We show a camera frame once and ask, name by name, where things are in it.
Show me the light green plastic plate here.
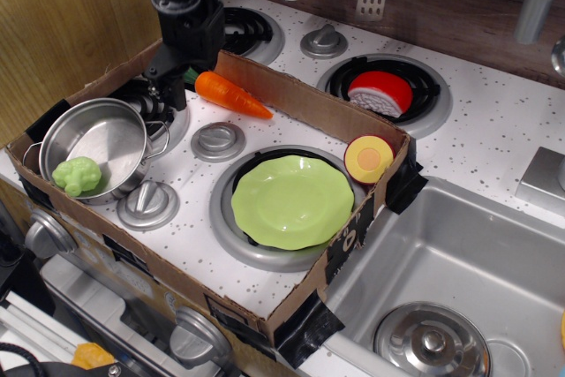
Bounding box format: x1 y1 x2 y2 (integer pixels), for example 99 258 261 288
230 155 355 251

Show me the silver stove knob middle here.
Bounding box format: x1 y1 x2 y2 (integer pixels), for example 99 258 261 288
191 122 246 162

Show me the yellow object bottom left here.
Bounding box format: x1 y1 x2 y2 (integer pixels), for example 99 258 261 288
71 343 115 370

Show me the silver stove knob back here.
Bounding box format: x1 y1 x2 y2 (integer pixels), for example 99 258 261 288
300 24 349 59

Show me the front left black burner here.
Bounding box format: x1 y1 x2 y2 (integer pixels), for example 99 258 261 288
109 78 190 153

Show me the orange toy carrot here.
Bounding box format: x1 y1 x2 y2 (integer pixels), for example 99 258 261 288
184 68 273 119

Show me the silver oven knob right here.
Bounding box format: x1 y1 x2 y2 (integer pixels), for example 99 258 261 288
169 306 232 368

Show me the black burner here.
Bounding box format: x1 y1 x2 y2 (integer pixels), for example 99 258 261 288
109 78 190 153
222 7 285 65
317 54 453 139

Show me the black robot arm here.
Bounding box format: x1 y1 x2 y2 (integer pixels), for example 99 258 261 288
144 0 225 111

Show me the silver oven knob left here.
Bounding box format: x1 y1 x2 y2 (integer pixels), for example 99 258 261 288
25 208 78 260

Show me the yellow red toy fruit half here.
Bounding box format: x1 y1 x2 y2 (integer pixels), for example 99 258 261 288
343 135 396 185

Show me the small steel pot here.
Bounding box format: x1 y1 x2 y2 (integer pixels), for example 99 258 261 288
23 98 170 205

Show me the silver oven knob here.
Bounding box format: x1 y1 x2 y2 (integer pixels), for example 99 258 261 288
25 208 78 260
169 306 232 368

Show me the red toy cheese wedge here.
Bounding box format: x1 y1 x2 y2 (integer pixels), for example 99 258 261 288
347 71 414 118

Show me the silver faucet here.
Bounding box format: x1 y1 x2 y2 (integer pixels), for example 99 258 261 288
513 0 564 87

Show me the green toy broccoli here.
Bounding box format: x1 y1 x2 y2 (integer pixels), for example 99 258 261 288
51 156 102 197

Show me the silver stove knob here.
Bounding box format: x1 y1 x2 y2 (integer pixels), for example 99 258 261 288
300 24 349 59
191 122 246 162
117 180 180 231

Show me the back right black burner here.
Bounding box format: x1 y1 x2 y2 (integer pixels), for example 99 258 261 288
317 54 453 139

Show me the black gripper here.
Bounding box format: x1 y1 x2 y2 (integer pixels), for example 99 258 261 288
146 0 225 111

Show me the black cable bottom left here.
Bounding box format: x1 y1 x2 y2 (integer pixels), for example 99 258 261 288
0 341 45 377

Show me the steel sink basin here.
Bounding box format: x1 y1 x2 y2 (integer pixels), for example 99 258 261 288
326 178 564 376

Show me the steel pot lid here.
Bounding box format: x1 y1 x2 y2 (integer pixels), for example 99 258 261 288
373 302 491 376

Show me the back left black burner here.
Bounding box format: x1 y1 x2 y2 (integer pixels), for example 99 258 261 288
222 7 285 65

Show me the silver stove knob front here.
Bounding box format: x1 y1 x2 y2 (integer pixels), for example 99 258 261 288
117 180 180 231

